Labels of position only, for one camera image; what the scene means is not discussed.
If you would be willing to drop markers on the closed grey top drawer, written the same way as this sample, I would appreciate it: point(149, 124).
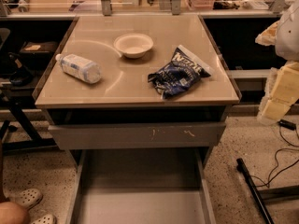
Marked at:
point(141, 135)

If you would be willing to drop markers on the black plug adapter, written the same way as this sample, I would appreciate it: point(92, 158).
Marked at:
point(287, 124)

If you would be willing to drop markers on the black bag on shelf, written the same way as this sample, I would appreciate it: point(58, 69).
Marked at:
point(22, 76)

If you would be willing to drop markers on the person's bare knee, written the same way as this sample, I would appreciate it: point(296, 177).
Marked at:
point(12, 213)

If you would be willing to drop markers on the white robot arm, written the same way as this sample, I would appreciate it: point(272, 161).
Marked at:
point(287, 37)

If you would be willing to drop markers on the open grey middle drawer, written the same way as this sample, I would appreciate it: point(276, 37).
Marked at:
point(141, 186)

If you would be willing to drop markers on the white perforated clog shoe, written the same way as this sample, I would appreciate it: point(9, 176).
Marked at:
point(28, 198)

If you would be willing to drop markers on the black table frame leg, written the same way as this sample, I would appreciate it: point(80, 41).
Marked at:
point(36, 141)

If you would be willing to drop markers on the clear plastic water bottle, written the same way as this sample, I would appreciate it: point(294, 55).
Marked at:
point(81, 68)

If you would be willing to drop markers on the white paper bowl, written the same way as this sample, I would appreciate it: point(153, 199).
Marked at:
point(133, 46)

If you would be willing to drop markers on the blue chip bag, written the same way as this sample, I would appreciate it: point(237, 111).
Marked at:
point(183, 71)

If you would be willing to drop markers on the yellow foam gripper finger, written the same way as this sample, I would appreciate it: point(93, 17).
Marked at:
point(281, 91)
point(268, 36)

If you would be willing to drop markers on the black stand leg bar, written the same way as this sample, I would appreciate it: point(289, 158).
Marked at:
point(242, 168)

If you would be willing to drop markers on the grey cabinet with drawers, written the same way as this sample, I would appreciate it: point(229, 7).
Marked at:
point(124, 95)

